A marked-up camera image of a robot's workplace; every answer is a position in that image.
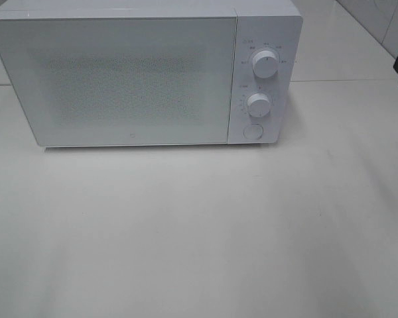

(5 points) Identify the white timer knob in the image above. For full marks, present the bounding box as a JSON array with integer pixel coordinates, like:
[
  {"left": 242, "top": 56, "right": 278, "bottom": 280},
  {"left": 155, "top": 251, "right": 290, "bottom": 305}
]
[{"left": 246, "top": 93, "right": 273, "bottom": 118}]

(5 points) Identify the white microwave oven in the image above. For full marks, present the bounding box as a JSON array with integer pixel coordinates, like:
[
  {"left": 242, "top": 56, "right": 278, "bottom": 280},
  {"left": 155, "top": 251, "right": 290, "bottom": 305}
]
[{"left": 0, "top": 1, "right": 303, "bottom": 148}]

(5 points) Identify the white upper microwave knob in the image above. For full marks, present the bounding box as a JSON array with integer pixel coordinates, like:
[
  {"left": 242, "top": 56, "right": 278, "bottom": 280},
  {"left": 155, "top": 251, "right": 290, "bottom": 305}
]
[{"left": 251, "top": 48, "right": 279, "bottom": 79}]

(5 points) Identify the round white door button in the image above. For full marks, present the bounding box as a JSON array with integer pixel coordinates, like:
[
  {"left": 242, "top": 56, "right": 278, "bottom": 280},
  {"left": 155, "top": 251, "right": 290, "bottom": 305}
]
[{"left": 243, "top": 124, "right": 263, "bottom": 140}]

